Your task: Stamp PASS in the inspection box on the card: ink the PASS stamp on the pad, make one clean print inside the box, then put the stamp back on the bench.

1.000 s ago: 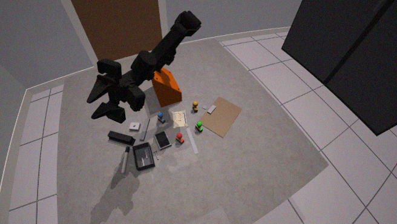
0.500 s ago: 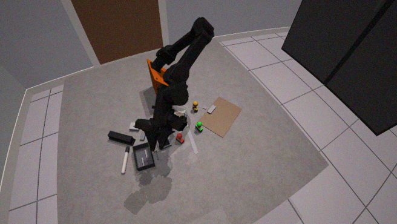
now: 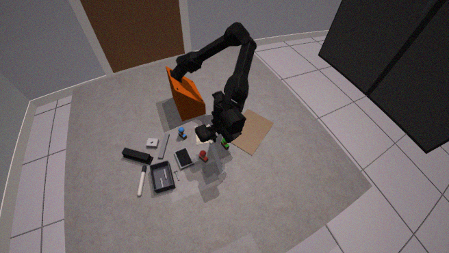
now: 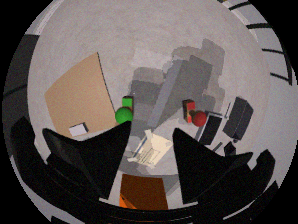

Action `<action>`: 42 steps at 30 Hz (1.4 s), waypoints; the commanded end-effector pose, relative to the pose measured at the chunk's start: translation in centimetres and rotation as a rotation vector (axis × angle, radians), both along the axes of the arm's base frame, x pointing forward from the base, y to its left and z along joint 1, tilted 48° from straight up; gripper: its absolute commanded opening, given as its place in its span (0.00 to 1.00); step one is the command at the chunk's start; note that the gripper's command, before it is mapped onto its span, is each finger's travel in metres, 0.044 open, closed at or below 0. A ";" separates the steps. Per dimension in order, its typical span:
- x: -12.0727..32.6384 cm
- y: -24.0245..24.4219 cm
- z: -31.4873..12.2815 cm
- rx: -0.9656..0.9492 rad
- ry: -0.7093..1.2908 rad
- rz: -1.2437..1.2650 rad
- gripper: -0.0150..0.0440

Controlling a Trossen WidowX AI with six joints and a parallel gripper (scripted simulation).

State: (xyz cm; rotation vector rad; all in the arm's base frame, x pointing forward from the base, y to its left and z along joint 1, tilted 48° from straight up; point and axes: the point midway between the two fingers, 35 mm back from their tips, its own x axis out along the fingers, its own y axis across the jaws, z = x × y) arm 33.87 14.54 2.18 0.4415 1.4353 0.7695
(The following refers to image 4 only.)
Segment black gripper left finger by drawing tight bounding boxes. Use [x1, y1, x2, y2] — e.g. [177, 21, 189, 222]
[43, 120, 132, 200]

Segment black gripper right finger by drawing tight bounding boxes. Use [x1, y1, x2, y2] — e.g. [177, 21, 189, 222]
[173, 128, 254, 205]

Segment red rubber stamp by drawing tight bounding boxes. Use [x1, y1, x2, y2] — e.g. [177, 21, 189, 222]
[182, 99, 208, 127]

